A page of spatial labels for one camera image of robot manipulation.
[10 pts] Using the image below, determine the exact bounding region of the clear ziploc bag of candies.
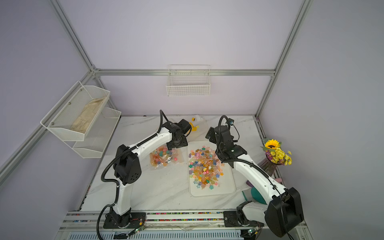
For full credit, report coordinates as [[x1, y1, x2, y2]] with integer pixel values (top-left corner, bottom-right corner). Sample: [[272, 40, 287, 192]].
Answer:
[[189, 115, 210, 134]]

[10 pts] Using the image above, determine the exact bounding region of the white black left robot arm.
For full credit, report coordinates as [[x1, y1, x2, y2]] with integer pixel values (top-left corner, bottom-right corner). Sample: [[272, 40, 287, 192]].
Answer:
[[99, 110, 192, 229]]

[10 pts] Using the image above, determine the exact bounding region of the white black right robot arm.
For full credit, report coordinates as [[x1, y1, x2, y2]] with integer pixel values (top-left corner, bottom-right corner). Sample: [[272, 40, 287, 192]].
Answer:
[[206, 115, 304, 238]]

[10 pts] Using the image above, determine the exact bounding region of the pile of candies on tray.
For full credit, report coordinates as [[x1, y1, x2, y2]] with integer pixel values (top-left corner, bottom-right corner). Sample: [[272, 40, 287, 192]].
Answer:
[[188, 146, 224, 190]]

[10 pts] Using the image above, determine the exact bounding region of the white plastic tray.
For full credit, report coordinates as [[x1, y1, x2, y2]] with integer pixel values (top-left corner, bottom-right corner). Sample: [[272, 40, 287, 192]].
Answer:
[[187, 141, 236, 197]]

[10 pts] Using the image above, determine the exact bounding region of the sunflower and yellow flower bouquet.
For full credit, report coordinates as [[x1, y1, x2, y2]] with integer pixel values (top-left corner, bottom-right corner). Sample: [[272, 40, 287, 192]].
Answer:
[[261, 139, 293, 166]]

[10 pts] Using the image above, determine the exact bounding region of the dark glass vase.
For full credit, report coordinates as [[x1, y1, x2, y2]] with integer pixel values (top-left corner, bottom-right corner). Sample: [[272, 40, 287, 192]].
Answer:
[[258, 158, 278, 176]]

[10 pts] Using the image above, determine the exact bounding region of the green rubber glove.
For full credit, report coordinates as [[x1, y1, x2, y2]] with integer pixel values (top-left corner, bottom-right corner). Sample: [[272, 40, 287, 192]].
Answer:
[[242, 187, 267, 205]]

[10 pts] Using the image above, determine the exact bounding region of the beige cloth in shelf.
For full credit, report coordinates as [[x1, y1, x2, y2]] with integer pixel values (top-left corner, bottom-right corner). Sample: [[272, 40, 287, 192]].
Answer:
[[70, 97, 106, 134]]

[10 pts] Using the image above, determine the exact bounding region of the white two-tier mesh shelf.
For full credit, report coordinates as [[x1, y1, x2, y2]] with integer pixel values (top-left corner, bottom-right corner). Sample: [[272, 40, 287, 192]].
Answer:
[[40, 82, 121, 159]]

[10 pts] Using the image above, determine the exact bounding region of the white wire wall basket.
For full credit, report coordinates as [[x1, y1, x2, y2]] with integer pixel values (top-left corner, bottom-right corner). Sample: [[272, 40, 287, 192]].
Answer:
[[166, 65, 211, 97]]

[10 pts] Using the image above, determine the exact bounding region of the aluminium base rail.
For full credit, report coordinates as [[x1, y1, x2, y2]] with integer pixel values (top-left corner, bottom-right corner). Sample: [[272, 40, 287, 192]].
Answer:
[[55, 209, 308, 240]]

